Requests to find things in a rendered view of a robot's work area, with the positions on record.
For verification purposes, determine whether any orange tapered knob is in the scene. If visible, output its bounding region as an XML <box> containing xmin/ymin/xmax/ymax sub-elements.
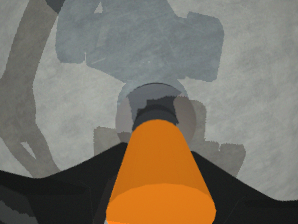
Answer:
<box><xmin>106</xmin><ymin>120</ymin><xmax>217</xmax><ymax>224</ymax></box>

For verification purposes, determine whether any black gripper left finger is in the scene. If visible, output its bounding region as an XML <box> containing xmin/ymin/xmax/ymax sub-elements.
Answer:
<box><xmin>0</xmin><ymin>141</ymin><xmax>128</xmax><ymax>224</ymax></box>

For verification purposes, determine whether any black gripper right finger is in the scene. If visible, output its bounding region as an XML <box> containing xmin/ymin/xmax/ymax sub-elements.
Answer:
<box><xmin>190</xmin><ymin>151</ymin><xmax>298</xmax><ymax>224</ymax></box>

